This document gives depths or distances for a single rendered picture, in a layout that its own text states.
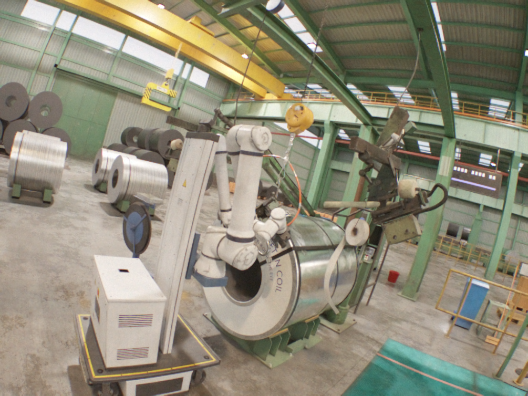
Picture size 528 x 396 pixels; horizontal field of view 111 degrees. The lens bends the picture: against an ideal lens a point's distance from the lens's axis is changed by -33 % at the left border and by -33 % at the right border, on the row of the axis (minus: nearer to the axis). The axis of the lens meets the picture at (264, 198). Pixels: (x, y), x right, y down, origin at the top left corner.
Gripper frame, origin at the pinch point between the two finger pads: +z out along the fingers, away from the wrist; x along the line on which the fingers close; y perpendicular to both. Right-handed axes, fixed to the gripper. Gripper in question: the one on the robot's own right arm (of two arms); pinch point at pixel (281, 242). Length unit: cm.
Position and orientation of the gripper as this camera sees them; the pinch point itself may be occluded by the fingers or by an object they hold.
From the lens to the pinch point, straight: 188.9
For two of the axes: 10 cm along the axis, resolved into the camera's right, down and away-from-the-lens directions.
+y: -4.9, -6.1, 6.2
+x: -8.6, 4.3, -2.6
